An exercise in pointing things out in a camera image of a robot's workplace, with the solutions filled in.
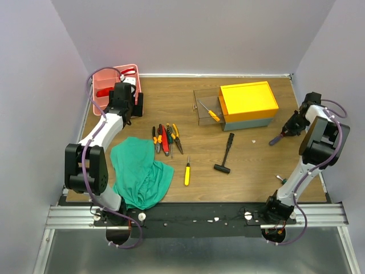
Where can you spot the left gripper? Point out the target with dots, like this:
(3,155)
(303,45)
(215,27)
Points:
(138,108)

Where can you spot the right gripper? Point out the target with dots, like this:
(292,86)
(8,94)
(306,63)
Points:
(291,127)

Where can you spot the black yellow combination pliers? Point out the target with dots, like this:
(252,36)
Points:
(157,137)

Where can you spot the yellow needle nose pliers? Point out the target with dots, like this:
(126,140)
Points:
(176,138)

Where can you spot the small green screwdriver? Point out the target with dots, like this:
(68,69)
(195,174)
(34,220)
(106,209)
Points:
(283,181)

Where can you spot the transparent drawer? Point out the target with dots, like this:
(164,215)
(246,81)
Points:
(207,106)

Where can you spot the orange handled screwdriver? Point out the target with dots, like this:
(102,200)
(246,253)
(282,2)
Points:
(210,112)

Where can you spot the yellow handled screwdriver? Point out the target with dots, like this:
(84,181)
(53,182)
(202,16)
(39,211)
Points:
(187,173)

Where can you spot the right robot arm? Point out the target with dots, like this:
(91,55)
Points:
(320,148)

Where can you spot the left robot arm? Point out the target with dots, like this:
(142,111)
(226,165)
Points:
(85,170)

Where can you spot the red cloth in tray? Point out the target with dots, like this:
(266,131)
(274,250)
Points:
(104,92)

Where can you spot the red white tape roll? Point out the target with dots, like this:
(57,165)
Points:
(128,71)

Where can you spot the red utility knife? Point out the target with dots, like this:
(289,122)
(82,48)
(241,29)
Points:
(164,141)

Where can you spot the orange grey drawer box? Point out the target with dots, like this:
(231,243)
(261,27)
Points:
(247,105)

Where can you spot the green cloth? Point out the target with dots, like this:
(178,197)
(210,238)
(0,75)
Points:
(140,180)

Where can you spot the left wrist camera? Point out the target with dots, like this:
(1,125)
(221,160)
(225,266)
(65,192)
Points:
(132,82)

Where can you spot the black T-handle wrench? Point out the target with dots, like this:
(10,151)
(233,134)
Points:
(222,167)

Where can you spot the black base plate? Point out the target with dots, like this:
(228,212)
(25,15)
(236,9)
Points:
(146,224)

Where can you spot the aluminium mounting rail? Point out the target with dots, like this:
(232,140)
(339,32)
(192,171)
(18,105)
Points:
(314,215)

